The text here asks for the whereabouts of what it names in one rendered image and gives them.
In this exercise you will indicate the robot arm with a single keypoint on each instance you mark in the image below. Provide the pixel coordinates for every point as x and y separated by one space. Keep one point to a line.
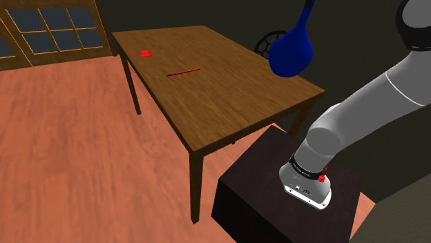
367 101

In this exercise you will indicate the brown wooden table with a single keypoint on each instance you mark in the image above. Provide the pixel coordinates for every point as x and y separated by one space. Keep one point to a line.
219 101

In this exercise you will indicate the red pencil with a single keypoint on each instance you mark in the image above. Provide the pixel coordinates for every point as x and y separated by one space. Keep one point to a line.
183 72

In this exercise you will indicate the small red square card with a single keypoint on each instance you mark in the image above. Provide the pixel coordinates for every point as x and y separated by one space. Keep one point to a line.
145 53

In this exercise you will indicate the dark robot stand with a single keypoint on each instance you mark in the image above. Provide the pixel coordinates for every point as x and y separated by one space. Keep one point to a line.
266 208

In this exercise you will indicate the blue long-necked vase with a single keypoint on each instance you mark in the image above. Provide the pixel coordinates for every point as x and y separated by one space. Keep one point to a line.
291 53

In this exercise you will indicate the wooden framed glass door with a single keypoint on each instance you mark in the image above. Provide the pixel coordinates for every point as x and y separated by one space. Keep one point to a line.
50 32

